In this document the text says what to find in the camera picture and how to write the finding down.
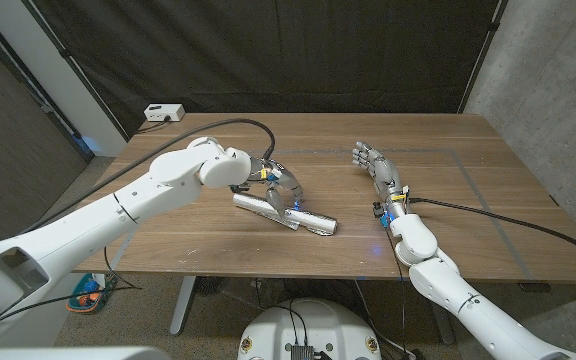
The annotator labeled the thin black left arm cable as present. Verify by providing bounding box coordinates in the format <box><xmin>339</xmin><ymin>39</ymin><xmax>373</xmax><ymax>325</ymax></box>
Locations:
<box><xmin>0</xmin><ymin>246</ymin><xmax>143</xmax><ymax>324</ymax></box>

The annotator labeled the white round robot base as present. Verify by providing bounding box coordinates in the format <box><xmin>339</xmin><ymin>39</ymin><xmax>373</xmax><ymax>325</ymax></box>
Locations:
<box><xmin>237</xmin><ymin>298</ymin><xmax>383</xmax><ymax>360</ymax></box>

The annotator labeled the aluminum foil roll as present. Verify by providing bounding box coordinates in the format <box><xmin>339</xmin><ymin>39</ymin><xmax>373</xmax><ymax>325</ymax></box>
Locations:
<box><xmin>232</xmin><ymin>192</ymin><xmax>339</xmax><ymax>237</ymax></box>

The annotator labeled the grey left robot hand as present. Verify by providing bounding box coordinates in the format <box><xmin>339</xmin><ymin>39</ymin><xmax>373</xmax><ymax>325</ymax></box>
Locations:
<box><xmin>231</xmin><ymin>155</ymin><xmax>305</xmax><ymax>217</ymax></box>

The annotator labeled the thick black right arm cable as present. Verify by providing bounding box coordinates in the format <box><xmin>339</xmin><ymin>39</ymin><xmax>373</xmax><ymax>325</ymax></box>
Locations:
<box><xmin>407</xmin><ymin>196</ymin><xmax>576</xmax><ymax>269</ymax></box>

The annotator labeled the colourful toy basket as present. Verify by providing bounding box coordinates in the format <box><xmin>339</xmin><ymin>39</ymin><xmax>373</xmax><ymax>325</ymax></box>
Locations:
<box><xmin>66</xmin><ymin>272</ymin><xmax>118</xmax><ymax>315</ymax></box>

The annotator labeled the grey table leg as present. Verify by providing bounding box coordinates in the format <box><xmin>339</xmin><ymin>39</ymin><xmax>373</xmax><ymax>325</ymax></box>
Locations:
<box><xmin>425</xmin><ymin>294</ymin><xmax>455</xmax><ymax>345</ymax></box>

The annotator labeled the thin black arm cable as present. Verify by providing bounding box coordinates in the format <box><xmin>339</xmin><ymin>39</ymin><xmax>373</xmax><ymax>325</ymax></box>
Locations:
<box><xmin>0</xmin><ymin>246</ymin><xmax>143</xmax><ymax>324</ymax></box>
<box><xmin>385</xmin><ymin>227</ymin><xmax>409</xmax><ymax>359</ymax></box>

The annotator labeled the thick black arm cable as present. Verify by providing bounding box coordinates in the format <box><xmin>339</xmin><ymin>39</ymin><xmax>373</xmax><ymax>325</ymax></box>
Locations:
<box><xmin>20</xmin><ymin>117</ymin><xmax>277</xmax><ymax>235</ymax></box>
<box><xmin>407</xmin><ymin>196</ymin><xmax>576</xmax><ymax>269</ymax></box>

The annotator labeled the white robot torso edge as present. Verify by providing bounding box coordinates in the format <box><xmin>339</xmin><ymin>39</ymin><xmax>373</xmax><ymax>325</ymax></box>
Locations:
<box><xmin>0</xmin><ymin>346</ymin><xmax>172</xmax><ymax>360</ymax></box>

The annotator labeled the white power strip box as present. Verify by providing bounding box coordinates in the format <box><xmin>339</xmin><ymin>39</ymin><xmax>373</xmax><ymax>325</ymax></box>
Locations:
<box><xmin>143</xmin><ymin>103</ymin><xmax>186</xmax><ymax>123</ymax></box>

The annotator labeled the white floor platform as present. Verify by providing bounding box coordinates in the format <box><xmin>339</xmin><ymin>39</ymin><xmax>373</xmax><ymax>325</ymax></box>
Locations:
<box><xmin>0</xmin><ymin>279</ymin><xmax>84</xmax><ymax>350</ymax></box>

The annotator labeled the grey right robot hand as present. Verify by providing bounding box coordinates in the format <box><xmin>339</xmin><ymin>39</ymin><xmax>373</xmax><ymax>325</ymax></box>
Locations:
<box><xmin>351</xmin><ymin>141</ymin><xmax>413</xmax><ymax>227</ymax></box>

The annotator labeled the black backdrop curtain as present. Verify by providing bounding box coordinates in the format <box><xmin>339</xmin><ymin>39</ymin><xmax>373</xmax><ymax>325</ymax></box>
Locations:
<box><xmin>20</xmin><ymin>0</ymin><xmax>510</xmax><ymax>139</ymax></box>

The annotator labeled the black backdrop stand pole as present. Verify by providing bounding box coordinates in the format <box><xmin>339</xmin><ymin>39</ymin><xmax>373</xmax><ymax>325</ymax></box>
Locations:
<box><xmin>459</xmin><ymin>0</ymin><xmax>510</xmax><ymax>115</ymax></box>
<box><xmin>20</xmin><ymin>0</ymin><xmax>131</xmax><ymax>142</ymax></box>

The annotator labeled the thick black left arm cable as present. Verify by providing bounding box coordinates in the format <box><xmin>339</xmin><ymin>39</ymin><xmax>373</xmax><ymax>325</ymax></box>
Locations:
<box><xmin>20</xmin><ymin>117</ymin><xmax>277</xmax><ymax>235</ymax></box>

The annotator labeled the white table leg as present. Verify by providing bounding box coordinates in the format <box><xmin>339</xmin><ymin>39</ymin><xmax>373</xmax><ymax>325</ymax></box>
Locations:
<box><xmin>169</xmin><ymin>275</ymin><xmax>197</xmax><ymax>336</ymax></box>

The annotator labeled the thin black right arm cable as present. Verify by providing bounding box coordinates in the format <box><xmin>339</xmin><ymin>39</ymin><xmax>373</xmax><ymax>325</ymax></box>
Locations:
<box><xmin>385</xmin><ymin>227</ymin><xmax>409</xmax><ymax>359</ymax></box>

